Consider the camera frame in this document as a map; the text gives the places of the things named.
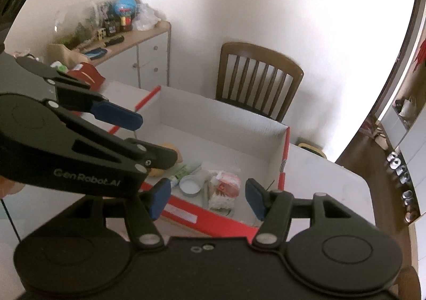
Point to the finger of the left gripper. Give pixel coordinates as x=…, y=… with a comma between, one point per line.
x=142, y=146

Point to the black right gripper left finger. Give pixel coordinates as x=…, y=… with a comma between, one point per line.
x=141, y=210

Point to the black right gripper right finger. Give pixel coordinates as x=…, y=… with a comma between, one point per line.
x=273, y=209

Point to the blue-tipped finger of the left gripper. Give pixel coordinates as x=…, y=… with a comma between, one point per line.
x=75, y=95

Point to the pink sachet packet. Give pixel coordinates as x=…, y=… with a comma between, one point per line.
x=223, y=188

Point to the yellow plush toy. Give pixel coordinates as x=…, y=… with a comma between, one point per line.
x=162, y=157

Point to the red cardboard box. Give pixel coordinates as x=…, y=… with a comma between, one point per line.
x=219, y=136

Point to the white wooden sideboard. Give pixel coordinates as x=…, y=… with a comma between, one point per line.
x=141, y=60

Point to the blue globe toy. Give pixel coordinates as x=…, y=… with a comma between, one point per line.
x=125, y=10

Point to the clear plastic bag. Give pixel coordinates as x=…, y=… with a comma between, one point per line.
x=145, y=18

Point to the brown wooden chair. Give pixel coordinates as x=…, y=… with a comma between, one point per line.
x=257, y=79

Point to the white storage cabinet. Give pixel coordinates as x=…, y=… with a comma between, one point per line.
x=404, y=125

